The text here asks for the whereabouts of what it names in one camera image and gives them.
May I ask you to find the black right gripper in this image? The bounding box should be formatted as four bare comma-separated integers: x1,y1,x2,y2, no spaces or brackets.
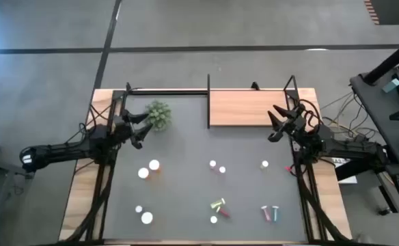
266,104,308,143

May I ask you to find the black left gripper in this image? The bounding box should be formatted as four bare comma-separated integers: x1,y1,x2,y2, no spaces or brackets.
113,111,154,150

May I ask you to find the wooden shelf board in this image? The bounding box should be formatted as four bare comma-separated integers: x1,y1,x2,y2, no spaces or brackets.
208,89,291,127

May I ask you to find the green plant in grey pot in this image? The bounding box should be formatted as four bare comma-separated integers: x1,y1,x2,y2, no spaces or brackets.
145,100,172,133

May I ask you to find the white paper sheet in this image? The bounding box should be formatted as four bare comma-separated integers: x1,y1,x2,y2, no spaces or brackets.
331,156,358,185

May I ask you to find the white round bottle bottom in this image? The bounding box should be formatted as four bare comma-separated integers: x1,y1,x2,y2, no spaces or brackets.
140,211,154,226

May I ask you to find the dark grey desk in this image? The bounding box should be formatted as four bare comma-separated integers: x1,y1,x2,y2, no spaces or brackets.
349,59,399,168

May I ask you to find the teal small box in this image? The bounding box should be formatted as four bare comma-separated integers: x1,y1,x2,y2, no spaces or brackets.
381,78,399,94

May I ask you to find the black slanted pole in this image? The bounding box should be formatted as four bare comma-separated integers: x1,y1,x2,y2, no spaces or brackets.
362,33,399,85

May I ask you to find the grey metal stand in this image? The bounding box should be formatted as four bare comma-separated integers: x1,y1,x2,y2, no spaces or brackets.
0,153,36,246

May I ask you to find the black mat with orange stripes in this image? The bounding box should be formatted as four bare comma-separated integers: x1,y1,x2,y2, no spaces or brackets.
363,0,399,26

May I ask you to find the tangle of floor cables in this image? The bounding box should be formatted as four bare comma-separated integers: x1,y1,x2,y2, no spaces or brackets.
318,90,371,141

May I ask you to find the black upright shelf post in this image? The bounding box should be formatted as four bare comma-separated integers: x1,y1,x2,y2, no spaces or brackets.
206,73,211,130

